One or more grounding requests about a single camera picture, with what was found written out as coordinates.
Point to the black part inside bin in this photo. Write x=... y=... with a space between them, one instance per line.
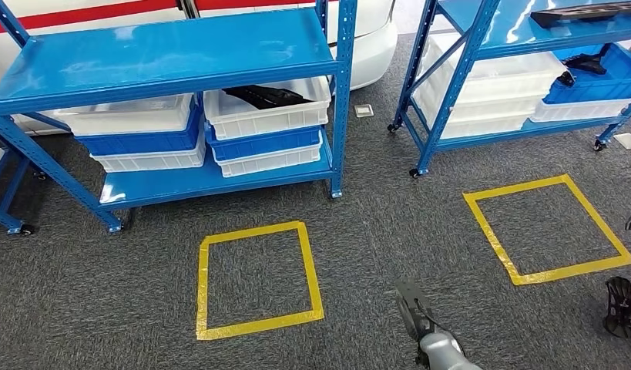
x=264 y=96
x=585 y=64

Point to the steel floor outlet plate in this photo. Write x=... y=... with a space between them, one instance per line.
x=364 y=111
x=627 y=141

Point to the white car with red stripe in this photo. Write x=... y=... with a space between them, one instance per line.
x=376 y=46

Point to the stack of white bins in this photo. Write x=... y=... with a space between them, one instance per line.
x=499 y=87

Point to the black plastic car part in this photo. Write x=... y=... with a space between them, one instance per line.
x=565 y=15

